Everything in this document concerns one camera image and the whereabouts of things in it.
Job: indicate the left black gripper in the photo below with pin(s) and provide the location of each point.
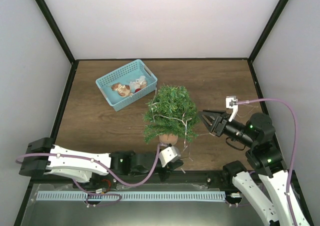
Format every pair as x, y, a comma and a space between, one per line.
170, 166

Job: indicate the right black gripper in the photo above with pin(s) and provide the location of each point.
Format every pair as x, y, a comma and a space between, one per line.
221, 118

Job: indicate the small green christmas tree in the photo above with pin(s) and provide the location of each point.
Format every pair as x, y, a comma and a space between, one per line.
171, 112

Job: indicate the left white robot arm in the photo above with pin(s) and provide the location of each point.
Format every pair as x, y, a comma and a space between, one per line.
44, 157

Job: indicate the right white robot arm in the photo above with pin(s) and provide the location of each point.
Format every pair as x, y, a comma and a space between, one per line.
280, 206

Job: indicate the blue plastic basket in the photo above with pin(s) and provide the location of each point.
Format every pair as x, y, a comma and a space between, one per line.
127, 84

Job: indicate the gingerbread figure ornament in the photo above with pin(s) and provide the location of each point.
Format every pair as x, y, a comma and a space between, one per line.
123, 90

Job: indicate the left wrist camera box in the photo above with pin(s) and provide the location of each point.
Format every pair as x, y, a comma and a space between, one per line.
169, 155

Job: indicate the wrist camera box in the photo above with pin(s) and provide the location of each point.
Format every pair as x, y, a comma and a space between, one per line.
231, 102
169, 155

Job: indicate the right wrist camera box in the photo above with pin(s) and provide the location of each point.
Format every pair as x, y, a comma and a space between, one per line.
231, 102

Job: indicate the black aluminium front rail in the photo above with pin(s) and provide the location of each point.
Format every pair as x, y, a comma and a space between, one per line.
213, 178

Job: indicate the light blue cable duct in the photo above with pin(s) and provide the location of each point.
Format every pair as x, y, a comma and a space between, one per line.
135, 196

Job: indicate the black frame post right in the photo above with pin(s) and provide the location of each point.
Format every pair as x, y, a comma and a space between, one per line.
280, 6

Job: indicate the black frame post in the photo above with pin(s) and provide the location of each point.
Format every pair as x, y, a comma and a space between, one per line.
42, 5
280, 6

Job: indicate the black frame post left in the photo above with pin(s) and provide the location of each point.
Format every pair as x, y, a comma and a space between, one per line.
42, 5

